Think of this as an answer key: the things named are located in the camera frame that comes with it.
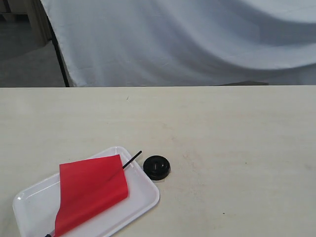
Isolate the black round base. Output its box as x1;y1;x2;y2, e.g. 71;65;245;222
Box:
143;155;171;181

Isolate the white plastic tray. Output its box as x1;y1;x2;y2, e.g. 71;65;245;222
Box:
13;146;160;237

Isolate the black backdrop stand pole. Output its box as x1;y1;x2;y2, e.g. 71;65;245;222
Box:
41;0;70;87

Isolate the red flag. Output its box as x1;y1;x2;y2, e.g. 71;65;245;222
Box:
48;151;142;237

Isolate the wooden furniture in background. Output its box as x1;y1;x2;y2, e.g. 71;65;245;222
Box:
0;0;52;46

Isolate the white cloth backdrop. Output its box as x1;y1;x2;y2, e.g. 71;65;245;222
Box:
42;0;316;87

